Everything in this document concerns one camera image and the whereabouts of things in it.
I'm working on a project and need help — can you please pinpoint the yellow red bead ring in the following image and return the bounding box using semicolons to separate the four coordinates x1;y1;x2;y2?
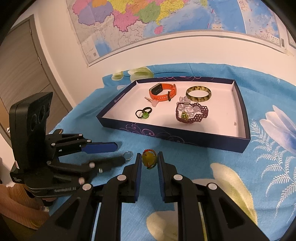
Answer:
141;148;159;170

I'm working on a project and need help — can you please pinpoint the green stone black ring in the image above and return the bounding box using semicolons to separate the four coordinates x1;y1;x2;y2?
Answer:
135;109;150;120

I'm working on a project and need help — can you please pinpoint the pink hair clip charm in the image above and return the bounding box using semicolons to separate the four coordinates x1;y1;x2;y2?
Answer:
145;97;159;108

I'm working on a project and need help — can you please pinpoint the small green gem earring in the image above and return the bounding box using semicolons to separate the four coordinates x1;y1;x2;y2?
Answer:
181;111;189;121

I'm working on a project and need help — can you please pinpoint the tortoiseshell bangle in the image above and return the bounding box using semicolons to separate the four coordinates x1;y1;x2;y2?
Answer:
186;85;212;102

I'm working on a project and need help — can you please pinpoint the left forearm orange sleeve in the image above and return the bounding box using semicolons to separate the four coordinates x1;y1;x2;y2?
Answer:
1;184;49;230

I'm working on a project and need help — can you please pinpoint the grey wardrobe door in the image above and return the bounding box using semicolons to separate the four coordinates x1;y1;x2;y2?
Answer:
1;16;72;145

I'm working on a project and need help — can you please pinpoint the blue floral bed sheet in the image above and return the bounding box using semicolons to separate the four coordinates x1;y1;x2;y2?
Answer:
57;63;295;240

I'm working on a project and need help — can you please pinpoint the dark blue shallow box tray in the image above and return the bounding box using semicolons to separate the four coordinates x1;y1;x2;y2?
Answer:
97;77;250;153

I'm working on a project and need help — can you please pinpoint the colourful wall map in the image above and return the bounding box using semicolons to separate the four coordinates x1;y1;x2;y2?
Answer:
66;1;285;65

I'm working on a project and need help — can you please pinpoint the white wall socket panel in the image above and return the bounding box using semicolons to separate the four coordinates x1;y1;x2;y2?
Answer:
287;30;296;49

